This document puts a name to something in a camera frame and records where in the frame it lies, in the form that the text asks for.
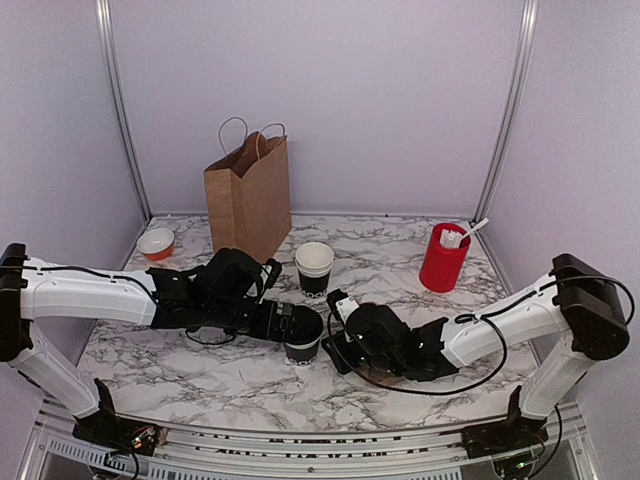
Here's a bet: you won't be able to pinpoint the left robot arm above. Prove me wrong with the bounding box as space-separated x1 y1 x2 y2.
1 243 294 455

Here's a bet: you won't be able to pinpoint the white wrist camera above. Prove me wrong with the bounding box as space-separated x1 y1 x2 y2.
258 258 282 296
326 289 360 326

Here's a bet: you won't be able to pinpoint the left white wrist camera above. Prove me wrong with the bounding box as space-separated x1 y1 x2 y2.
258 258 282 296

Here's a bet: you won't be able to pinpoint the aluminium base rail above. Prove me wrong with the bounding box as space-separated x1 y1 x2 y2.
14 399 601 480

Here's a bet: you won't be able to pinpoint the sugar packets in container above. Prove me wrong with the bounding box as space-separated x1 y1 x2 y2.
440 229 465 249

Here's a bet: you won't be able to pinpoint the right aluminium frame post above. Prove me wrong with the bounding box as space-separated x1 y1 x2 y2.
473 0 539 221

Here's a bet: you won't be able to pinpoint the stack of paper cups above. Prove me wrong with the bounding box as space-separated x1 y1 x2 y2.
295 242 334 299

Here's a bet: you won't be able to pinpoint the black paper coffee cup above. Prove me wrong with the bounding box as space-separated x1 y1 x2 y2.
284 334 322 366

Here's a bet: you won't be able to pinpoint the left aluminium frame post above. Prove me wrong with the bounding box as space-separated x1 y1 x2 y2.
95 0 153 224

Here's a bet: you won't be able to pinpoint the aluminium frame post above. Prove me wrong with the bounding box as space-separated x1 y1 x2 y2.
95 0 153 224
473 0 539 221

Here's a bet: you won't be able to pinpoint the cardboard cup carrier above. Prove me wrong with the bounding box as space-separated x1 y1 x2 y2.
364 368 405 387

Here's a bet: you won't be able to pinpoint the black plastic cup lid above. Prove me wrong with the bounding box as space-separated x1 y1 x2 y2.
285 306 323 346

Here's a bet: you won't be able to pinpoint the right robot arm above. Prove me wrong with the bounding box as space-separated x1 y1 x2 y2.
322 254 632 458

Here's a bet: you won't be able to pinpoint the brown paper bag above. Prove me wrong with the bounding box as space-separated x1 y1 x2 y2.
203 122 292 263

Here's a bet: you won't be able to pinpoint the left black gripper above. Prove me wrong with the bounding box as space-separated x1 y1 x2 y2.
203 298 307 344

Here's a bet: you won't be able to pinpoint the orange white bowl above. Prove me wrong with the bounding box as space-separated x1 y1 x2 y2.
136 228 175 262

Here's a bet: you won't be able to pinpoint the red cylindrical container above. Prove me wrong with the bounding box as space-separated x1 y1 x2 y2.
419 223 471 293

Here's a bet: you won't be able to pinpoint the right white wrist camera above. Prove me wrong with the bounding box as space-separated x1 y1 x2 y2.
326 289 360 326

